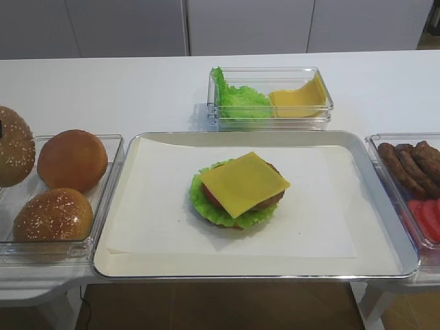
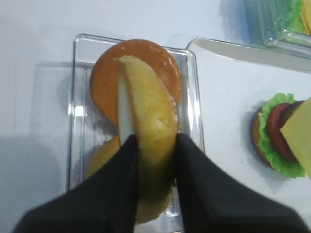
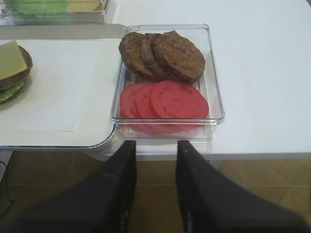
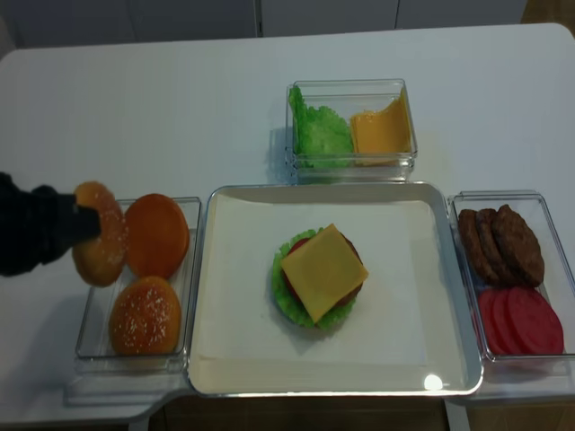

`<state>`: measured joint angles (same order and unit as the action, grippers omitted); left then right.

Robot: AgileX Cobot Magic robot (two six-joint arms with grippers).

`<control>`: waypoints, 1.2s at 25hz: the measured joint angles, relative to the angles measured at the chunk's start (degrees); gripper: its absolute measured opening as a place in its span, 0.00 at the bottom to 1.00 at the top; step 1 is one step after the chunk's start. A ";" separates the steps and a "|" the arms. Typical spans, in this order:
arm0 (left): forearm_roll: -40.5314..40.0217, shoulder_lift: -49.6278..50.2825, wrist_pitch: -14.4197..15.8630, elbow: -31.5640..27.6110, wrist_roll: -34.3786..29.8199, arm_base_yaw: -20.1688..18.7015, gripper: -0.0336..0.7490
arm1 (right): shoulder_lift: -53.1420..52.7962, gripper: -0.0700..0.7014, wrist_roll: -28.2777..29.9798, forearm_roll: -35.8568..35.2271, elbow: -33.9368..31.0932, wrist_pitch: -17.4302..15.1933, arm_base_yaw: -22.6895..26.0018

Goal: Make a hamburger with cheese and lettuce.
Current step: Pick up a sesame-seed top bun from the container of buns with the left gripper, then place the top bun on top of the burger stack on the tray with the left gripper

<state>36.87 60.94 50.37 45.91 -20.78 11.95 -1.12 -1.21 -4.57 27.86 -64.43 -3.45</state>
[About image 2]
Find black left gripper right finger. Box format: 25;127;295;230
175;134;310;233

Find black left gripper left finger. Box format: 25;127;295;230
13;135;138;233

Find sesame top bun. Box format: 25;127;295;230
114;55;180;192

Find sesame bun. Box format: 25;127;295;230
86;135;175;225
114;55;180;192

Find green lettuce leaf on burger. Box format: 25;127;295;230
256;93;306;178

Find yellow cheese slice on burger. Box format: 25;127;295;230
280;99;311;176

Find clear lettuce cheese container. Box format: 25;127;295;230
244;0;311;59

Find green lettuce in container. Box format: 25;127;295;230
285;0;304;33

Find yellow cheese slices in container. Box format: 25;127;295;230
301;0;311;35

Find clear plastic bun container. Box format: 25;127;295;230
69;34;205;233

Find bottom burger bun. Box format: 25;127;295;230
250;108;274;170

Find red tomato slice on burger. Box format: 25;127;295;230
267;103;298;163

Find plain brown bun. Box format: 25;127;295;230
90;39;182;124

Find white parchment paper sheet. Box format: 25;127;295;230
195;50;311;233

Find brown meat patty on burger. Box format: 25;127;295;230
282;100;304;123

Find silver metal serving tray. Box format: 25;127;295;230
186;37;311;233

